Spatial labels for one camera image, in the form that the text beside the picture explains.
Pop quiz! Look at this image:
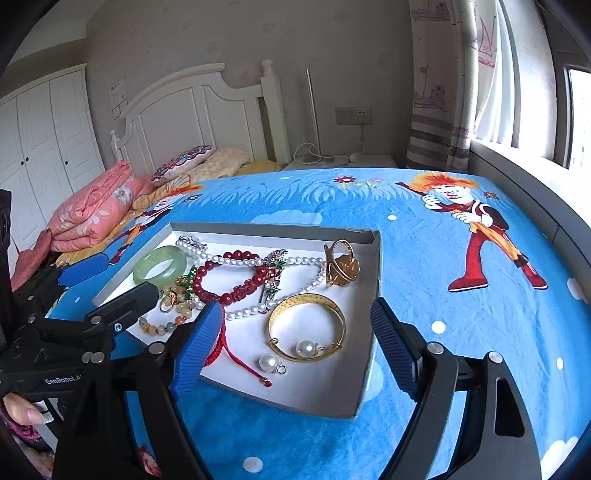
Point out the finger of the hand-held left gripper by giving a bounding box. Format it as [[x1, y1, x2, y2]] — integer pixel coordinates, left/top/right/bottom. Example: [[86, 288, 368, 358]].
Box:
[[14, 256, 110, 320], [83, 281, 160, 343]]

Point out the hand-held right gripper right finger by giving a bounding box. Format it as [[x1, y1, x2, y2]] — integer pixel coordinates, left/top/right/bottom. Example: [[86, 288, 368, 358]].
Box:
[[369, 298, 544, 480]]

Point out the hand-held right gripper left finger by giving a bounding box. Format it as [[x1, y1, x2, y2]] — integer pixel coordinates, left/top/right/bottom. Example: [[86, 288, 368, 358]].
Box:
[[53, 300, 227, 480]]

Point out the green jade bangle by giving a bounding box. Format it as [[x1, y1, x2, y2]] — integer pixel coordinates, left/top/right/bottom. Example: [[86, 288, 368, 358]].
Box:
[[133, 246, 188, 286]]

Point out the gold earring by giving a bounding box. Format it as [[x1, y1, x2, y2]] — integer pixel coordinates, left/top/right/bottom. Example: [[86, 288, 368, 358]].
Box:
[[159, 286, 185, 315]]

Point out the multicolour stone bead bracelet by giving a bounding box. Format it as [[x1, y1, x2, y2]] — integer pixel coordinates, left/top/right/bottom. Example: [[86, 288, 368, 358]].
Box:
[[139, 295, 206, 337]]

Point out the red string bracelet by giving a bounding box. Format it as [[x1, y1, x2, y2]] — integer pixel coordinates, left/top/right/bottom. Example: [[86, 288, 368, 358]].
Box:
[[203, 305, 273, 388]]

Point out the green leaf pendant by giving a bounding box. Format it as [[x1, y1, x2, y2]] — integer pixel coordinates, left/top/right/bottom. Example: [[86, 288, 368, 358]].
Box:
[[175, 273, 198, 301]]

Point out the pearl drop earring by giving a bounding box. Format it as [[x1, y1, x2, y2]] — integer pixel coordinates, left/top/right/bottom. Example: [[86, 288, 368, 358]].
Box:
[[295, 339, 324, 359], [259, 353, 288, 375]]

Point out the white cardboard box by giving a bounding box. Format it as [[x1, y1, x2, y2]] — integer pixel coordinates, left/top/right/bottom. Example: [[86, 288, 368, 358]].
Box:
[[92, 222, 384, 420]]

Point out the gold ring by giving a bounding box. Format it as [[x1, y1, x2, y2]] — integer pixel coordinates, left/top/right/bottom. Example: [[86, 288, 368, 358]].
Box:
[[323, 239, 362, 288]]

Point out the red bead bracelet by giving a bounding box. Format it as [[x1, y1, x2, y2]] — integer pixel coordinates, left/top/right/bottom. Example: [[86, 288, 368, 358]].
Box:
[[193, 249, 271, 304]]

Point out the gold bangle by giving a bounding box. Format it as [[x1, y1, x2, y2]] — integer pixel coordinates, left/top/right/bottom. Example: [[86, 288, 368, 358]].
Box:
[[268, 293, 347, 362]]

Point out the silver green leaf brooch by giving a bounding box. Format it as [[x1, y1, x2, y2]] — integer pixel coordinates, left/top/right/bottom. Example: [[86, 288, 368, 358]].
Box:
[[261, 248, 290, 306]]

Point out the white pearl necklace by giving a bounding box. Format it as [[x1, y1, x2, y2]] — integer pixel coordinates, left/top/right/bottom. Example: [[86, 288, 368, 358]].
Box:
[[175, 235, 329, 322]]

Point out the person's left hand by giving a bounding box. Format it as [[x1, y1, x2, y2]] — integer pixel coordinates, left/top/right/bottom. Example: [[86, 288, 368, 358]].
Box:
[[1, 392, 45, 426]]

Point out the pink folded quilt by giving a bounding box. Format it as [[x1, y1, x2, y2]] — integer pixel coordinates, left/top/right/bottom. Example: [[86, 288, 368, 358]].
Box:
[[11, 161, 154, 292]]

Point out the printed blue bed sheet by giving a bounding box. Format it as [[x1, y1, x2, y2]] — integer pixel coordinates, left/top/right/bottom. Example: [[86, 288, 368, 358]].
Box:
[[46, 166, 591, 480]]

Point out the white wardrobe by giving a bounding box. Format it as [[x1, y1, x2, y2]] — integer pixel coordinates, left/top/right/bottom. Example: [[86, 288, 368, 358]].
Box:
[[0, 64, 106, 241]]

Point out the patterned round pillow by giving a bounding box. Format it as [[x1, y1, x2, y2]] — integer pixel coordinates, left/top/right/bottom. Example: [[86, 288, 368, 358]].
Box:
[[151, 144, 217, 186]]

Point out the yellow blanket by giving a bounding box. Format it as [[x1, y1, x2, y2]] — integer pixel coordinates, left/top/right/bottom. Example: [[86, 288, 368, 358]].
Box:
[[185, 147, 280, 182]]

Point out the white bed headboard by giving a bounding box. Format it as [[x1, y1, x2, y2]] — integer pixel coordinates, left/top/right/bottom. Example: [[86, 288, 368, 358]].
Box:
[[110, 59, 293, 179]]

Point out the white nightstand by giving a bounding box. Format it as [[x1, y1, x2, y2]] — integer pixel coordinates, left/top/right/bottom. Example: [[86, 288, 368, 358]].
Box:
[[281, 154, 398, 172]]

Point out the white lamp pole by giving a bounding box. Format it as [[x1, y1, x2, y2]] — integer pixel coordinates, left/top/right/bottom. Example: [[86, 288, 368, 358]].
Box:
[[305, 69, 325, 160]]

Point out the printed white curtain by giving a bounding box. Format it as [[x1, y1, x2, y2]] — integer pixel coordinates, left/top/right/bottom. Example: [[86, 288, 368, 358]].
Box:
[[406, 0, 562, 174]]

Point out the white cable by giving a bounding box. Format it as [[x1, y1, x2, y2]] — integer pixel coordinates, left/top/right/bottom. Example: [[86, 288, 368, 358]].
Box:
[[293, 124, 366, 163]]

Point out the wall socket panel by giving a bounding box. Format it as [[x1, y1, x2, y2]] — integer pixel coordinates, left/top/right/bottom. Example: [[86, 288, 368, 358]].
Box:
[[335, 107, 373, 126]]

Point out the dark window frame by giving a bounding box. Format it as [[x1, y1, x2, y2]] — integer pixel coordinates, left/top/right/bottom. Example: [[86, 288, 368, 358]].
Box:
[[536, 0, 591, 177]]

